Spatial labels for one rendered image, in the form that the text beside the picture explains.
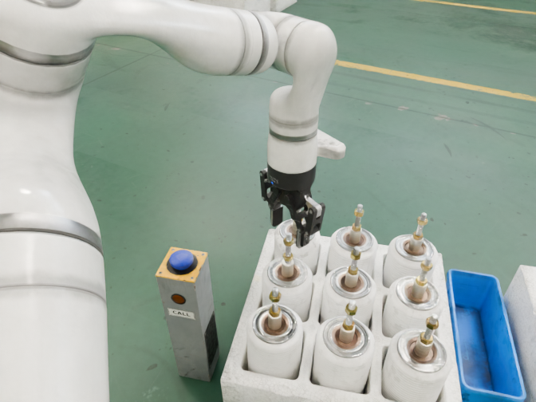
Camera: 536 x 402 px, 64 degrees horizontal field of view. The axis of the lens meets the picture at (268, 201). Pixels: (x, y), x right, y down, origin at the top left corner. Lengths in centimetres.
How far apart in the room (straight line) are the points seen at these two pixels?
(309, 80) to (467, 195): 108
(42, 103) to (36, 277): 19
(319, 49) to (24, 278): 41
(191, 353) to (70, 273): 68
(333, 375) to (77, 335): 56
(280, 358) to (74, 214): 53
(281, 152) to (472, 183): 109
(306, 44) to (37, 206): 37
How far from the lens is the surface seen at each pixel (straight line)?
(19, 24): 35
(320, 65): 55
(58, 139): 37
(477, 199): 155
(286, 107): 58
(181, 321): 83
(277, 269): 83
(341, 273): 83
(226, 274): 116
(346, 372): 74
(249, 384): 77
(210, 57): 45
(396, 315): 82
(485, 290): 114
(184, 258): 75
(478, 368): 109
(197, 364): 94
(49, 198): 27
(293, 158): 61
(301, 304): 83
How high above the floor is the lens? 86
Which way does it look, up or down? 38 degrees down
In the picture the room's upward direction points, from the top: straight up
